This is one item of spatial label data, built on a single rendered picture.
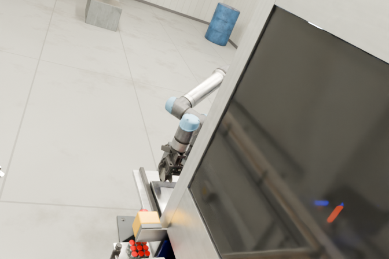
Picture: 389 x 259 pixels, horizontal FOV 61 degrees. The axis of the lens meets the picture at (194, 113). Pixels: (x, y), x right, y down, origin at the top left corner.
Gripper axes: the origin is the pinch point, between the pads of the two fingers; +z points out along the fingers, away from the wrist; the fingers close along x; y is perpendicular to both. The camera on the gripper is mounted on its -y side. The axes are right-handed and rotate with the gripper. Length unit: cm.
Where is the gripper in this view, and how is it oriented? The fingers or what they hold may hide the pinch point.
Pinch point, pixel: (162, 179)
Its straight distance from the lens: 153.3
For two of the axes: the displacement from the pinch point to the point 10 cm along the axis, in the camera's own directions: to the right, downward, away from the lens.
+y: 3.3, 5.4, -7.8
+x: 8.7, 1.4, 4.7
